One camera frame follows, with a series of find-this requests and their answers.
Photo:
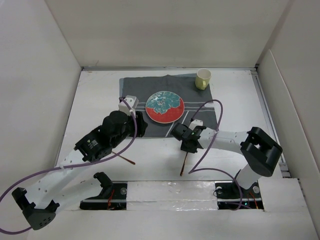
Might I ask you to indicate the copper spoon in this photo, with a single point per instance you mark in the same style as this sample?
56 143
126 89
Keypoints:
183 165

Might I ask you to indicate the pale yellow mug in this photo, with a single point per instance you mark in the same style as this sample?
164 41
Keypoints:
202 79

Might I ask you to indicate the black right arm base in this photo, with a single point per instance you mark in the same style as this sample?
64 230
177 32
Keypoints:
228 196

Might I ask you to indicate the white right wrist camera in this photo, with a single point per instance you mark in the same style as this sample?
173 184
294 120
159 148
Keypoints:
195 123

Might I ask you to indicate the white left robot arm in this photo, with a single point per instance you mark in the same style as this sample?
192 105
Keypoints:
42 201

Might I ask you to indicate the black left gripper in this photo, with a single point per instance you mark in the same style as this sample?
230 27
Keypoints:
141 124

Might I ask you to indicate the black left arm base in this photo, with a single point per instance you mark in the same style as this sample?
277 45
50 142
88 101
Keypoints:
115 201

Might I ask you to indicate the red and teal plate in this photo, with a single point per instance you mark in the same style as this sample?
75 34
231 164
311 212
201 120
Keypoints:
165 107

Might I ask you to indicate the copper fork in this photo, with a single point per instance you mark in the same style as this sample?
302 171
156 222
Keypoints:
124 158

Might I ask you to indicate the grey striped cloth placemat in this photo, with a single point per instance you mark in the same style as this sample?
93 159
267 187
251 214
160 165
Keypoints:
197 103

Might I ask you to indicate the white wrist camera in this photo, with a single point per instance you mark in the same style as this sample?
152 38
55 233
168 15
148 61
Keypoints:
195 123
128 103

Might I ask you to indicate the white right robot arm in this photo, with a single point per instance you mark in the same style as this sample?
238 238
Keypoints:
260 151

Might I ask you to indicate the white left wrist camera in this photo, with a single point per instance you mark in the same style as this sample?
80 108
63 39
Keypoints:
128 103

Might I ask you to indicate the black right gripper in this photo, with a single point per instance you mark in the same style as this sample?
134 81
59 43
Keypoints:
184 148

